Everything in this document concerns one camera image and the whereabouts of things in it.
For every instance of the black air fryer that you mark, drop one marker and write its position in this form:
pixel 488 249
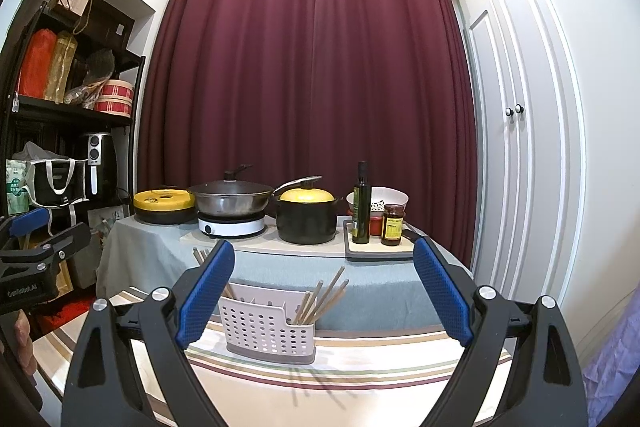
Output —
pixel 101 170

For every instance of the grey cutting board tray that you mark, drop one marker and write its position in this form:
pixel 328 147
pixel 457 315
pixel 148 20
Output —
pixel 374 250

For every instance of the orange bag on shelf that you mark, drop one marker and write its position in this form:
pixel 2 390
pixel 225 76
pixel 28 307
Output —
pixel 36 63

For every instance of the pink perforated utensil holder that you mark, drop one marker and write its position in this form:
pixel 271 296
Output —
pixel 260 323

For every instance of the red striped round boxes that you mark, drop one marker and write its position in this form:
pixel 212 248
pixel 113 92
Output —
pixel 115 98

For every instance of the wooden chopstick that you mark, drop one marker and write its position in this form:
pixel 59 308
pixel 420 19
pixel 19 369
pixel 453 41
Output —
pixel 312 301
pixel 228 292
pixel 302 308
pixel 327 304
pixel 200 256
pixel 328 290

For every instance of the person left hand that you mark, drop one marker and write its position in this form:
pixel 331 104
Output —
pixel 24 352

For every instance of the dark olive oil bottle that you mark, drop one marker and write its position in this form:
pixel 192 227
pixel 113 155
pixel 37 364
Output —
pixel 362 206

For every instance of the black white tote bag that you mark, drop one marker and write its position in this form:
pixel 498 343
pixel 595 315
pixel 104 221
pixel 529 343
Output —
pixel 57 184

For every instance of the black pot yellow lid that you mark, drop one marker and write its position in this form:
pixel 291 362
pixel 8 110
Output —
pixel 305 214

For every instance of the grey-blue tablecloth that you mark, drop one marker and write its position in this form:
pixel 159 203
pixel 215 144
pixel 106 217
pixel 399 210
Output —
pixel 380 296

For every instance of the maroon curtain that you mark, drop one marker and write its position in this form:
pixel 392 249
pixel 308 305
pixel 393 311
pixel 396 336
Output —
pixel 292 88

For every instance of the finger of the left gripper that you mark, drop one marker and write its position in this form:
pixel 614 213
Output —
pixel 24 224
pixel 59 247

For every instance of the white cabinet doors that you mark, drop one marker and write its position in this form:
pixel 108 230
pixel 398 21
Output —
pixel 531 150

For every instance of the gold bag on shelf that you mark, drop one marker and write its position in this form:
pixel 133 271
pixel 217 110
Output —
pixel 61 63

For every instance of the steel wok with lid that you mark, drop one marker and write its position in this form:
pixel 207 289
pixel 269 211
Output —
pixel 234 198

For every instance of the white bowl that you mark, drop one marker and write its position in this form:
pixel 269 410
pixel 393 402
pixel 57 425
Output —
pixel 382 196

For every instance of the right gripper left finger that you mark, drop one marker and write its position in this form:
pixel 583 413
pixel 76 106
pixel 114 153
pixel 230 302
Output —
pixel 103 385

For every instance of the red container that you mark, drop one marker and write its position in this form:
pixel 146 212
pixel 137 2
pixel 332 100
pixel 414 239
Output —
pixel 376 224

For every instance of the black metal shelf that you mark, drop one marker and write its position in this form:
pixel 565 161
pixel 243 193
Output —
pixel 59 126

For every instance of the sauce jar yellow label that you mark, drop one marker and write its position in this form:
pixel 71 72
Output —
pixel 393 219

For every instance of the striped table mat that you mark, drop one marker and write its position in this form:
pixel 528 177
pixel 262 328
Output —
pixel 361 381

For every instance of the yellow lidded electric griddle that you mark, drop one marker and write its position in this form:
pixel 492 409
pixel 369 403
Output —
pixel 165 206

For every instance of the white induction cooker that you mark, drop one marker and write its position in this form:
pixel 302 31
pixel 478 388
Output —
pixel 231 227

